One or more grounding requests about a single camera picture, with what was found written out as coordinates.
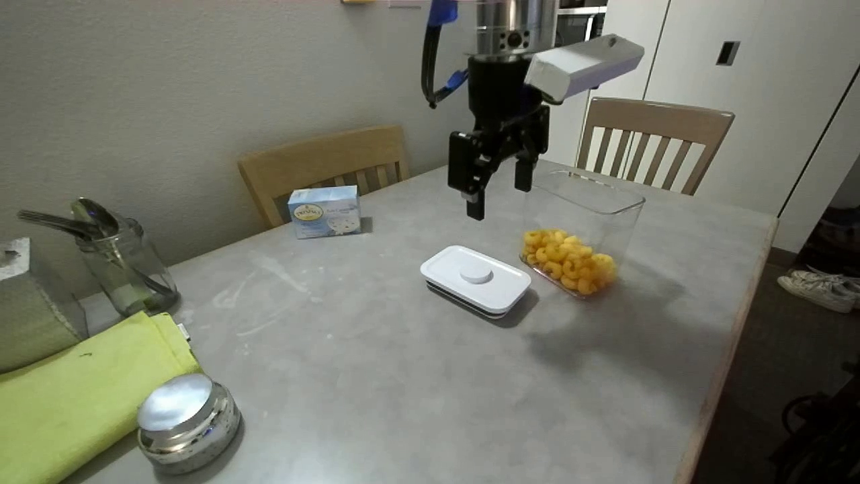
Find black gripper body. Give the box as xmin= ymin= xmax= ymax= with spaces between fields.
xmin=450 ymin=57 xmax=550 ymax=193

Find white container lid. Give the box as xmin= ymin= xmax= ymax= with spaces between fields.
xmin=421 ymin=246 xmax=532 ymax=321

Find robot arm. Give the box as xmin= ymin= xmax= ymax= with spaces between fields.
xmin=423 ymin=0 xmax=558 ymax=220

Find clear plastic container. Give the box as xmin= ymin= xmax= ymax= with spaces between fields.
xmin=521 ymin=173 xmax=645 ymax=299

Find wooden chair at side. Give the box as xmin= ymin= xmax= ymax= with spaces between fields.
xmin=240 ymin=125 xmax=412 ymax=228

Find wooden chair at end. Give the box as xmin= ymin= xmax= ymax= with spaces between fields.
xmin=576 ymin=96 xmax=735 ymax=197

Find light blue small box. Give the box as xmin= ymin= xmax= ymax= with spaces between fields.
xmin=287 ymin=185 xmax=361 ymax=238

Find white shoes on floor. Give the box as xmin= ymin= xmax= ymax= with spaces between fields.
xmin=778 ymin=270 xmax=860 ymax=316

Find round silver metal tin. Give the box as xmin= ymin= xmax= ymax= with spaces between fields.
xmin=138 ymin=373 xmax=242 ymax=476

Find clear jar with utensils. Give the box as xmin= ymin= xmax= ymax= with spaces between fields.
xmin=20 ymin=197 xmax=181 ymax=316

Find green folded cloth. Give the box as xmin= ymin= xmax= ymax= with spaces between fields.
xmin=0 ymin=313 xmax=199 ymax=484

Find grey box at edge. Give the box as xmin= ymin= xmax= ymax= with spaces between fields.
xmin=0 ymin=238 xmax=90 ymax=371

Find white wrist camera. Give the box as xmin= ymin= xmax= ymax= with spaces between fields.
xmin=524 ymin=36 xmax=645 ymax=105

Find black wall plate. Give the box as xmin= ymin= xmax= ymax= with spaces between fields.
xmin=715 ymin=41 xmax=740 ymax=68

